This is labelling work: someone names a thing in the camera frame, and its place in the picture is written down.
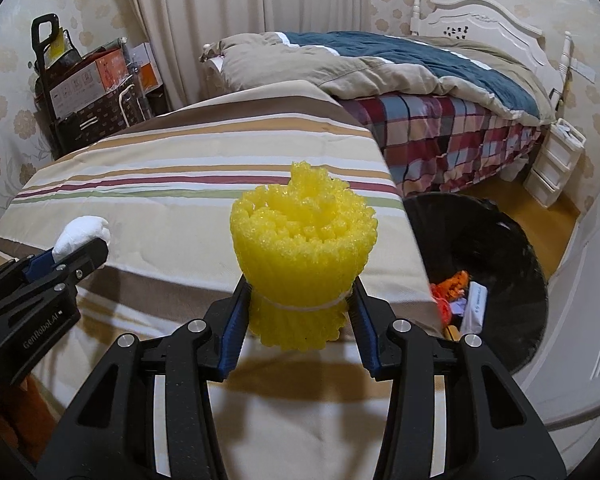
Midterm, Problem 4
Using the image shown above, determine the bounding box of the white paper ball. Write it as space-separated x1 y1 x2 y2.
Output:
52 216 111 263

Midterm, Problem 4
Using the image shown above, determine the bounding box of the orange red plastic bag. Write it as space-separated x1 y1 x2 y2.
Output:
430 271 469 328

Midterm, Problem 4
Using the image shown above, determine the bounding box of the yellow foam net roll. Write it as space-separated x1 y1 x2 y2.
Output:
230 162 378 351

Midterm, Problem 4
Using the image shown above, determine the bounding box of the white blue plastic package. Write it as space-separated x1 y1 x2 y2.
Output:
460 282 488 336

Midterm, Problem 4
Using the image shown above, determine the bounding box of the black trash bin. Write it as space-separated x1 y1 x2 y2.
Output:
403 193 548 374

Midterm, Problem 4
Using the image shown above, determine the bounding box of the white door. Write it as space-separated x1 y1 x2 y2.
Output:
515 192 600 471

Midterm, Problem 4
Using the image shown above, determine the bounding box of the dark wicker basket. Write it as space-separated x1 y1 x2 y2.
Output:
57 84 152 156

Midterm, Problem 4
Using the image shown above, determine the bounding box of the cardboard box orange label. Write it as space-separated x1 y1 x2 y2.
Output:
50 48 129 120

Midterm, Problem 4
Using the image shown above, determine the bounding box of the white orange small box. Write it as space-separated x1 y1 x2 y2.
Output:
131 42 163 93

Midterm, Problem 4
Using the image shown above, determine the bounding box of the black hand cart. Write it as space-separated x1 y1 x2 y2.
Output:
31 13 82 158

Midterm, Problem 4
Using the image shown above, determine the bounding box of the white plastic drawer unit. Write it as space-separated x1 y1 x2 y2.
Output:
524 118 586 208

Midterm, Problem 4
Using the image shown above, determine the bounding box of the cream curtain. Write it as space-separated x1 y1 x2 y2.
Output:
130 0 370 108

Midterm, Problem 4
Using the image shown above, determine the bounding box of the plaid bed sheet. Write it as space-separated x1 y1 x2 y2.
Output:
339 93 547 197

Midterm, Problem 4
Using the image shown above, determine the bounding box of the beige blue duvet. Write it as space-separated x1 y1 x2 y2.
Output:
200 30 556 127

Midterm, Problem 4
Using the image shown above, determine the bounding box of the white wooden headboard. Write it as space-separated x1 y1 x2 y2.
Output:
411 0 572 100

